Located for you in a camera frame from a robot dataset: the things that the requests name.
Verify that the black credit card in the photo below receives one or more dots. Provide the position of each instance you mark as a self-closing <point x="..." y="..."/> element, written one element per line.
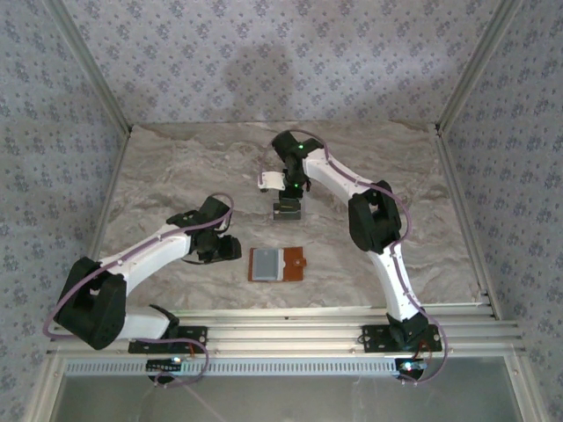
<point x="288" y="212"/>

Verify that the brown leather card holder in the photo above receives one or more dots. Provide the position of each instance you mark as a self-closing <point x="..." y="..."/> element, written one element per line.
<point x="294" y="264"/>

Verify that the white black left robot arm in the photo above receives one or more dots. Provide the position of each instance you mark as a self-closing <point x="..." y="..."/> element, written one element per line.
<point x="149" y="250"/>

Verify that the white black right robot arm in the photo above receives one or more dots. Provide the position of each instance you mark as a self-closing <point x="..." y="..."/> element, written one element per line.
<point x="334" y="176"/>

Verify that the clear acrylic card stand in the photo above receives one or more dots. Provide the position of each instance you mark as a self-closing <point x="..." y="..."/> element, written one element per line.
<point x="288" y="219"/>

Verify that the small circuit board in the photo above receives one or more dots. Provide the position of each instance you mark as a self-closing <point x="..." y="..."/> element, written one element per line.
<point x="411" y="367"/>
<point x="165" y="364"/>

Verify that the grey metal sheet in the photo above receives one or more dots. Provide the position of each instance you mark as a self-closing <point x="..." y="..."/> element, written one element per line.
<point x="286" y="400"/>

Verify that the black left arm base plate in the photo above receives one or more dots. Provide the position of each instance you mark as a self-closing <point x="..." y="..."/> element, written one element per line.
<point x="193" y="336"/>

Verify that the aluminium side rail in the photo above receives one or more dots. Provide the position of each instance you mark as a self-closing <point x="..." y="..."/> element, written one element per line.
<point x="468" y="220"/>
<point x="108" y="198"/>

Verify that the aluminium rail frame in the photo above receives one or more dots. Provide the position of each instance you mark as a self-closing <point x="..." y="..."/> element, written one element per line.
<point x="286" y="334"/>

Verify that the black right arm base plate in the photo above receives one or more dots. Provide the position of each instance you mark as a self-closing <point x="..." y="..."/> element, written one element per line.
<point x="374" y="338"/>

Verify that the aluminium corner post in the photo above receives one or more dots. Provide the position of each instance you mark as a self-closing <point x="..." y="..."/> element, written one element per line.
<point x="475" y="66"/>
<point x="94" y="66"/>

